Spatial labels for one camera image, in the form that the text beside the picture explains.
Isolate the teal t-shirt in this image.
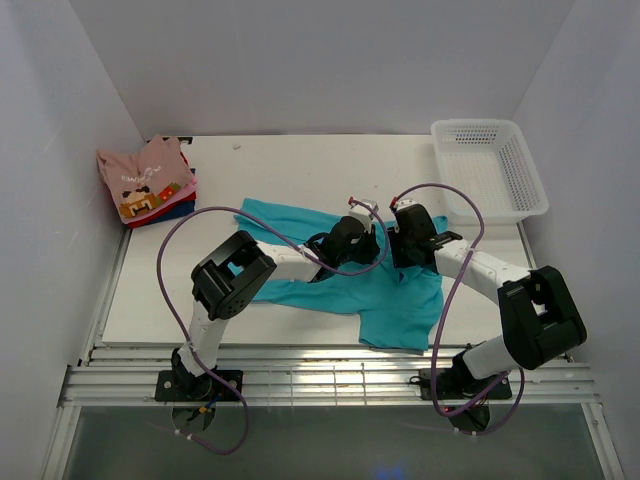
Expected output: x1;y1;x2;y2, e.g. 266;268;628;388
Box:
234;198;444;351

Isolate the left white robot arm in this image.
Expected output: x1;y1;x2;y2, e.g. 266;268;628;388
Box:
171;206;380;400

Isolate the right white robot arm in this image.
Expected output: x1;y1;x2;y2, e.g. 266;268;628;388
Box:
389;201;587;397

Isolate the white plastic basket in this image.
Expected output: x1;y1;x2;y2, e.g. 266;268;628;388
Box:
431;119;549;225

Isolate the blue folded t-shirt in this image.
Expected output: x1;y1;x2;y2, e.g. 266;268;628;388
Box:
139;169;199;225

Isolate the pink folded t-shirt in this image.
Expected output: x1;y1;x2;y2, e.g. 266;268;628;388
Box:
155;172;197;208

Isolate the red folded t-shirt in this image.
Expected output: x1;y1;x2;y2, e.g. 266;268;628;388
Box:
127;149;197;230

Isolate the beige folded t-shirt with print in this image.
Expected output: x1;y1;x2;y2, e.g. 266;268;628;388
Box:
96;135;192;224

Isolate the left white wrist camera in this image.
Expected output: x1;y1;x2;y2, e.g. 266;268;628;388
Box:
348;197;379;234

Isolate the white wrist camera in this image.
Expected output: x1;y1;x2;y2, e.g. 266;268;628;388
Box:
348;197;379;234
390;198;417;213

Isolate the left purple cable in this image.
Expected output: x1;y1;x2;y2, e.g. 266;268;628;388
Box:
155;195;392;455

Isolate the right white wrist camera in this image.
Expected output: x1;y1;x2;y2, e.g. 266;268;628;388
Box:
390;198;417;213

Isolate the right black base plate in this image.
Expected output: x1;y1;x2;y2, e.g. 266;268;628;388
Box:
409;368;513;401

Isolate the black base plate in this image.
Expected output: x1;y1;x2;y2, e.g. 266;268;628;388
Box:
409;368;513;401
154;368;244;402

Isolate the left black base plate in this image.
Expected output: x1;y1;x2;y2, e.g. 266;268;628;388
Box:
154;368;244;402

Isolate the aluminium rail frame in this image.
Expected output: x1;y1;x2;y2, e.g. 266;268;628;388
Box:
43;237;629;479

